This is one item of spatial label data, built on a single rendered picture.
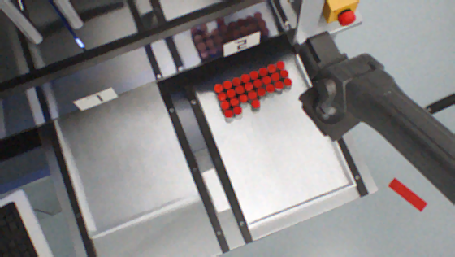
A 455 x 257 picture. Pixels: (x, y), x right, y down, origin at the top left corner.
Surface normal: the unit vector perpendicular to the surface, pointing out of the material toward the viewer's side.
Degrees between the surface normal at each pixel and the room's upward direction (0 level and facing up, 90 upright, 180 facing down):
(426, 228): 0
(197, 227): 0
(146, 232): 0
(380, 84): 37
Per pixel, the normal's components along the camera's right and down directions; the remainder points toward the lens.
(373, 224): -0.03, -0.25
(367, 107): -0.86, 0.40
